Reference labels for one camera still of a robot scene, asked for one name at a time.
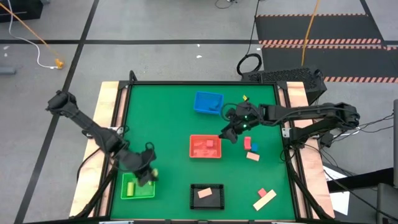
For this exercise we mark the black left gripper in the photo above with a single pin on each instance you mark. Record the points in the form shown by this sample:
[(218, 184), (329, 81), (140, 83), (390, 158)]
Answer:
[(136, 161)]

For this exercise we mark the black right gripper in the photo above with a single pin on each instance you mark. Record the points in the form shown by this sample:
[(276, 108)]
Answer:
[(244, 116)]

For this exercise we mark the yellow-green cylinder block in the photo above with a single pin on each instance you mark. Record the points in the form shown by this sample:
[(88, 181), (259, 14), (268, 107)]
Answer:
[(130, 189)]

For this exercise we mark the red rectangular block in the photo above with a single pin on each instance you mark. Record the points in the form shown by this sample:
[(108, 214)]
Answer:
[(247, 143)]

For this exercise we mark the small red cube block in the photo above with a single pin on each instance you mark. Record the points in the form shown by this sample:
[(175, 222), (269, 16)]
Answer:
[(210, 143)]

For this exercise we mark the small blue cube block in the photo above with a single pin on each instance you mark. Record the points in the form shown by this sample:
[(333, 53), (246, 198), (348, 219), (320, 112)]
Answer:
[(254, 147)]

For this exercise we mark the natural wood rectangular block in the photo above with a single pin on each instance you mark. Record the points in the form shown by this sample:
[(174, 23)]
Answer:
[(252, 156), (205, 193)]

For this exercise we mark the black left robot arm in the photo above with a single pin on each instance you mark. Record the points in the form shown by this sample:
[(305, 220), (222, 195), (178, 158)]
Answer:
[(90, 127)]

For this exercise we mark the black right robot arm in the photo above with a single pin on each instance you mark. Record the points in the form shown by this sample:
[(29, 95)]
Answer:
[(311, 112)]

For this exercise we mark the green plastic basket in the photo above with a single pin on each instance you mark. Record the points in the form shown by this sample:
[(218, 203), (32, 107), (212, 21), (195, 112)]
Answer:
[(143, 193)]

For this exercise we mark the red plastic basket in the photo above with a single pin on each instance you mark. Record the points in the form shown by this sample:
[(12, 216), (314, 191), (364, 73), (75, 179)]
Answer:
[(199, 152)]

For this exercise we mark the blue plastic basket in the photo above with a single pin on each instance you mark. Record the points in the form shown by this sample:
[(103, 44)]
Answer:
[(203, 101)]

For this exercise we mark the green table mat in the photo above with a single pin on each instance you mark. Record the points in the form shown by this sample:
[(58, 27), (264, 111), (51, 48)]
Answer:
[(174, 124)]

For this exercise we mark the small red flat block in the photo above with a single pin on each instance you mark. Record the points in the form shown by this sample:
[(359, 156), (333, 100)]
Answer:
[(262, 192)]

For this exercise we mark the black plastic basket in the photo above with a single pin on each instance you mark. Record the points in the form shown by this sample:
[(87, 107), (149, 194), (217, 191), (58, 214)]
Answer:
[(214, 203)]

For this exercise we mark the long natural wood plank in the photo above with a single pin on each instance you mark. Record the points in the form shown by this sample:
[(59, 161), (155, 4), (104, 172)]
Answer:
[(264, 200)]

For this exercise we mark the wooden table side board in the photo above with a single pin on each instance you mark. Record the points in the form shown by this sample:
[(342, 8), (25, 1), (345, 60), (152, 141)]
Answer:
[(298, 96), (105, 102)]

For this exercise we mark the black computer tower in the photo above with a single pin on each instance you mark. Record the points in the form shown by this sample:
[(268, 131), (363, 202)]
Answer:
[(295, 76)]

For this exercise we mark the white paper sheet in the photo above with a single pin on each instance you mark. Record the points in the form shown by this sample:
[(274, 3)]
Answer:
[(340, 202)]

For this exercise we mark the black hazard-striped floor mat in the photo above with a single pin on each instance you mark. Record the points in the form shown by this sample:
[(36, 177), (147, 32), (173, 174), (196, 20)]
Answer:
[(317, 28), (342, 62)]

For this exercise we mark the dark grey equipment box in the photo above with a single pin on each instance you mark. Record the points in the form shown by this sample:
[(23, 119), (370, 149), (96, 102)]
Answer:
[(387, 205)]

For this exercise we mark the grey floor object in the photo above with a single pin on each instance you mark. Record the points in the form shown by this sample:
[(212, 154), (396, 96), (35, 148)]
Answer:
[(6, 70)]

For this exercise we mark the black cabinet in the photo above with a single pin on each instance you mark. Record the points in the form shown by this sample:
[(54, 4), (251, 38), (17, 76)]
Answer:
[(21, 9)]

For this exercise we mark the grey vertical post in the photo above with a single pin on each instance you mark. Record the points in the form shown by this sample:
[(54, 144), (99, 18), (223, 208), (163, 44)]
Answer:
[(395, 140)]

